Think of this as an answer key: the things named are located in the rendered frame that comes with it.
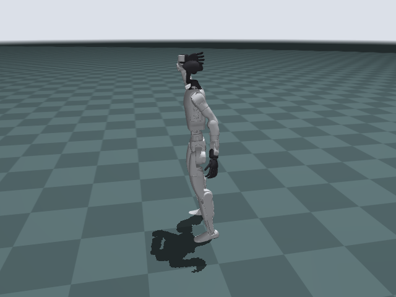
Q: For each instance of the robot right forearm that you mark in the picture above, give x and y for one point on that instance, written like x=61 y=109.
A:
x=180 y=59

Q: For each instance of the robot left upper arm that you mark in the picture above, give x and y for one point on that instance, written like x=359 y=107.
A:
x=199 y=102

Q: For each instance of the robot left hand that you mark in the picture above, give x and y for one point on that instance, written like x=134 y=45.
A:
x=213 y=164

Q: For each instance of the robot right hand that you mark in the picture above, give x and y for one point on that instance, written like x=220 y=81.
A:
x=193 y=56

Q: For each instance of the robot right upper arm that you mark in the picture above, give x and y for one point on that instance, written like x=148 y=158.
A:
x=183 y=73

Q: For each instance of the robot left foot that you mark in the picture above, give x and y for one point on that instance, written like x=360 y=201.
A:
x=205 y=236

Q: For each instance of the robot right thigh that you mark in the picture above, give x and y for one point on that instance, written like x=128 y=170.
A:
x=187 y=160

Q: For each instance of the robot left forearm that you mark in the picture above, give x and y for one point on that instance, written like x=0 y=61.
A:
x=214 y=136

